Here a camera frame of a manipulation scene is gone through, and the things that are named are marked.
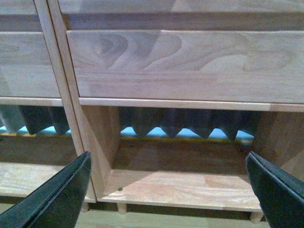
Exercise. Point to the wooden shelf unit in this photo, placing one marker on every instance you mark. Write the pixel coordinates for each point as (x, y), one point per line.
(27, 161)
(188, 172)

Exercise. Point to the wooden drawer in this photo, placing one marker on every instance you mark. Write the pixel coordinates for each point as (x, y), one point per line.
(233, 66)
(25, 66)

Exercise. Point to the lower right wooden drawer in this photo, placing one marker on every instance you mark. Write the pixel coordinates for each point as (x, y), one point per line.
(233, 66)

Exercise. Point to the left wooden shelf unit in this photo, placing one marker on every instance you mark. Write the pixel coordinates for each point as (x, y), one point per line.
(27, 161)

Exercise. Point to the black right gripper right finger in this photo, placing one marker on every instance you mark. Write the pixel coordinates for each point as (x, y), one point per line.
(281, 195)

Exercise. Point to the lower left wooden drawer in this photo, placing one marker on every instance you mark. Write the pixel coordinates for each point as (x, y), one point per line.
(25, 66)

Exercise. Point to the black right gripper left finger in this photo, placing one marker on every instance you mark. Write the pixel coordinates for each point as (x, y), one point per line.
(56, 203)

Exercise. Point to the dark acoustic foam panel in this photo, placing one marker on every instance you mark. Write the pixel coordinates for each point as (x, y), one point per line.
(143, 120)

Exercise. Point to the right wooden shelf unit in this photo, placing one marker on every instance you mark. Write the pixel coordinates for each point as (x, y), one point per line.
(188, 172)

